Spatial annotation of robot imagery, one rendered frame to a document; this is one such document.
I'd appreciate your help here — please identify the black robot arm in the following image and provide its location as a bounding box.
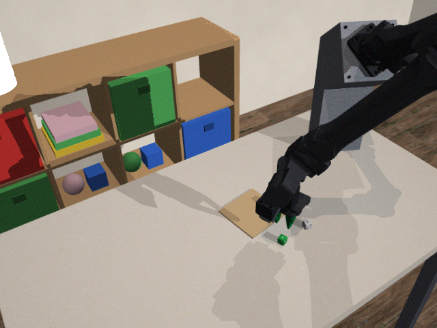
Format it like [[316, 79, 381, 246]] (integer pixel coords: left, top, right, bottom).
[[255, 13, 437, 223]]

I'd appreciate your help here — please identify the green die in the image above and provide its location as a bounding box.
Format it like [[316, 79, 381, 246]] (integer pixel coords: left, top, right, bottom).
[[277, 234, 287, 246]]

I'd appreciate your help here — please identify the grey die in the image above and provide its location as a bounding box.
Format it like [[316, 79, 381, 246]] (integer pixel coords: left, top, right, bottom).
[[302, 219, 312, 230]]

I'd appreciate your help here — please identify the tan flat mat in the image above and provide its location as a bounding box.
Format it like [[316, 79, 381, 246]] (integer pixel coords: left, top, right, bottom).
[[219, 189, 273, 238]]

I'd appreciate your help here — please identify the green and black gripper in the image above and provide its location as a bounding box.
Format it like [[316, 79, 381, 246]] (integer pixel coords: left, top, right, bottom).
[[275, 192, 311, 229]]

